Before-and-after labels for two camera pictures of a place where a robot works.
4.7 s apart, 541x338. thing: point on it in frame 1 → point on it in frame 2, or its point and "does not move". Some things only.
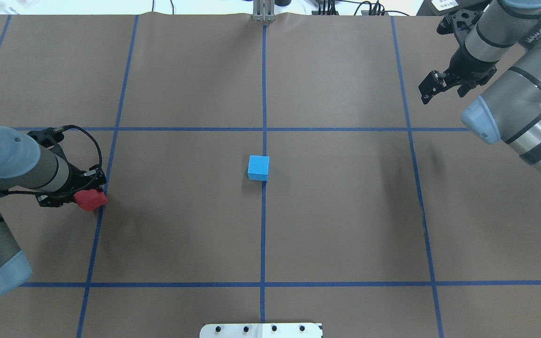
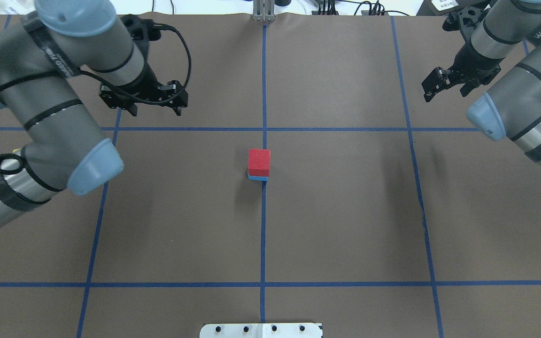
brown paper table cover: x=286 y=172 does not move
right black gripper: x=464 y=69 does not move
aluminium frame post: x=264 y=11 does not move
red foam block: x=90 y=199 → x=259 y=162
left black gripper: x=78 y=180 → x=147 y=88
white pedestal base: x=261 y=330 does not move
